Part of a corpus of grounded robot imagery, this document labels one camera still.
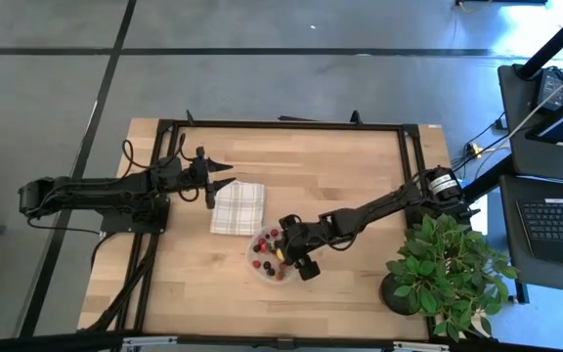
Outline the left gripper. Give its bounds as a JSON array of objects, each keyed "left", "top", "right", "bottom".
[{"left": 179, "top": 145, "right": 238, "bottom": 210}]

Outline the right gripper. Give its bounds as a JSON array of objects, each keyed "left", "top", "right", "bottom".
[{"left": 277, "top": 213, "right": 322, "bottom": 283}]

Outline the clear plastic container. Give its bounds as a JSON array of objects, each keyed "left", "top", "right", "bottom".
[{"left": 245, "top": 224, "right": 307, "bottom": 286}]

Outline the white plaid towel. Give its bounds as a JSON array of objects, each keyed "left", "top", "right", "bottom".
[{"left": 209, "top": 180, "right": 267, "bottom": 238}]

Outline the potted green plant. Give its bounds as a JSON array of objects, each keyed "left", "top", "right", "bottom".
[{"left": 378, "top": 213, "right": 520, "bottom": 343}]

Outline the black standing desk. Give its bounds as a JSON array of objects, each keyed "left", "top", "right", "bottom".
[{"left": 461, "top": 63, "right": 563, "bottom": 294}]

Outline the black keyboard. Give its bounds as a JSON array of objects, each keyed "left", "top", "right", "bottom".
[{"left": 515, "top": 198, "right": 563, "bottom": 268}]

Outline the black power adapter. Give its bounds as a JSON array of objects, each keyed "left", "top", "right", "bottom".
[{"left": 535, "top": 67, "right": 563, "bottom": 111}]

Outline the black support pole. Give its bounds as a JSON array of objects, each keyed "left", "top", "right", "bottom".
[{"left": 515, "top": 0, "right": 563, "bottom": 80}]

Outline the black table frame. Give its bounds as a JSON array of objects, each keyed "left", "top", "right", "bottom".
[{"left": 78, "top": 110, "right": 452, "bottom": 352}]

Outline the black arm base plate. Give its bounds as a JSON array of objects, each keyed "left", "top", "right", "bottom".
[{"left": 100, "top": 195, "right": 171, "bottom": 234}]

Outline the black cable bundle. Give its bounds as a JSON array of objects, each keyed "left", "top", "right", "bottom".
[{"left": 85, "top": 232, "right": 161, "bottom": 333}]

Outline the pale hanging cable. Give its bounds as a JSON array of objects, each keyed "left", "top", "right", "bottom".
[{"left": 503, "top": 59, "right": 563, "bottom": 141}]

